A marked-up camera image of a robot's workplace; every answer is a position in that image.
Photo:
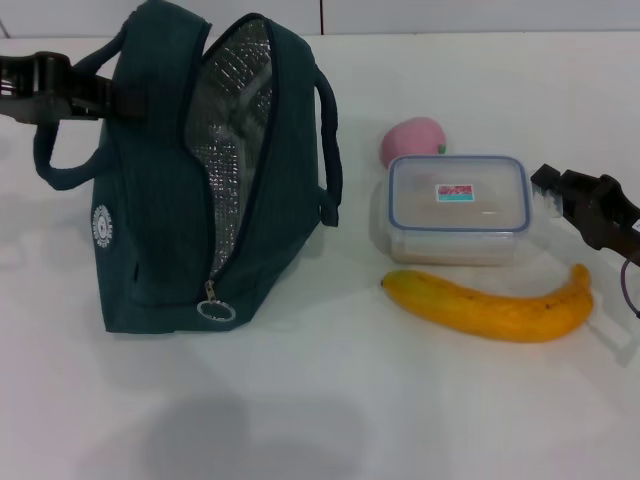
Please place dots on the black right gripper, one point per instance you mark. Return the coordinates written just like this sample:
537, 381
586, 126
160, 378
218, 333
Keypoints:
617, 220

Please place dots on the pink toy peach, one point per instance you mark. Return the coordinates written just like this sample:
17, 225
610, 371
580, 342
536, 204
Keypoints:
410, 137

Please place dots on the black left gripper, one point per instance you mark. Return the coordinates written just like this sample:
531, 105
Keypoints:
17, 90

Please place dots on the yellow banana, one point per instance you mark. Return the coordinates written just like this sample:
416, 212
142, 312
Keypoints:
475, 310

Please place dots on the dark teal insulated lunch bag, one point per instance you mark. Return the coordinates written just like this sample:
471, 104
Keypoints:
150, 225

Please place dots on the clear plastic food container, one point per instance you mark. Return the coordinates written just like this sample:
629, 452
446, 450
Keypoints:
430, 220

